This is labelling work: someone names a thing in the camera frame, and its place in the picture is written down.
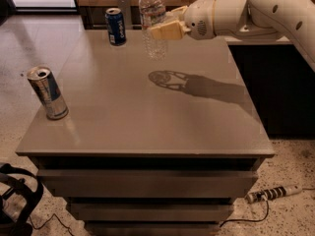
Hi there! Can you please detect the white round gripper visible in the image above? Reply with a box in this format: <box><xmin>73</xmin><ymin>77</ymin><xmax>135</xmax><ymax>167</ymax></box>
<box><xmin>150</xmin><ymin>0</ymin><xmax>216</xmax><ymax>40</ymax></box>

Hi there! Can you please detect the clear plastic water bottle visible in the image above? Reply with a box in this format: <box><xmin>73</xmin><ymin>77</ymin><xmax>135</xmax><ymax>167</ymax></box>
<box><xmin>139</xmin><ymin>0</ymin><xmax>167</xmax><ymax>60</ymax></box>

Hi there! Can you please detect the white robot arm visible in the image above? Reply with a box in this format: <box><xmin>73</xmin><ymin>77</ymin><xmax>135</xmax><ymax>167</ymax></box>
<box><xmin>149</xmin><ymin>0</ymin><xmax>315</xmax><ymax>70</ymax></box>

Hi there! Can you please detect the blue pepsi can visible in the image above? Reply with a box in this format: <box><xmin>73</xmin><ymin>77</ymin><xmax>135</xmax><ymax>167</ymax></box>
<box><xmin>105</xmin><ymin>8</ymin><xmax>126</xmax><ymax>46</ymax></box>

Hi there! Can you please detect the silver blue red bull can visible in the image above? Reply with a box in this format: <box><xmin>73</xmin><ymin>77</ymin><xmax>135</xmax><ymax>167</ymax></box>
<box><xmin>27</xmin><ymin>66</ymin><xmax>69</xmax><ymax>120</ymax></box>

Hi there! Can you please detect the grey drawer cabinet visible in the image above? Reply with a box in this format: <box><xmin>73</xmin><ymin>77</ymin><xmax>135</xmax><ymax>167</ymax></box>
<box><xmin>17</xmin><ymin>30</ymin><xmax>273</xmax><ymax>236</ymax></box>

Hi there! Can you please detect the white power strip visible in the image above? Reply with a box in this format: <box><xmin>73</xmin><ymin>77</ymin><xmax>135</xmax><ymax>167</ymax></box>
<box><xmin>245</xmin><ymin>185</ymin><xmax>302</xmax><ymax>204</ymax></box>

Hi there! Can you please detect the black chair base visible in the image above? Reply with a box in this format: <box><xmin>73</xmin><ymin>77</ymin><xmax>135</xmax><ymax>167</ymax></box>
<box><xmin>0</xmin><ymin>162</ymin><xmax>43</xmax><ymax>236</ymax></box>

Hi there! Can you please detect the left metal bracket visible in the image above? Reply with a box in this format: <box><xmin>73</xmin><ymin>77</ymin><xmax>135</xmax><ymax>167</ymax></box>
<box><xmin>117</xmin><ymin>0</ymin><xmax>133</xmax><ymax>30</ymax></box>

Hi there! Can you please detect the black power cable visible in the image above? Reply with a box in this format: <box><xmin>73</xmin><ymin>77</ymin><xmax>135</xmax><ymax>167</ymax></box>
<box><xmin>219</xmin><ymin>200</ymin><xmax>271</xmax><ymax>228</ymax></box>

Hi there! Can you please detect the thin black floor cable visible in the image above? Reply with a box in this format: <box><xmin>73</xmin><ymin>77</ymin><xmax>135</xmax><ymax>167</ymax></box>
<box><xmin>29</xmin><ymin>212</ymin><xmax>76</xmax><ymax>236</ymax></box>

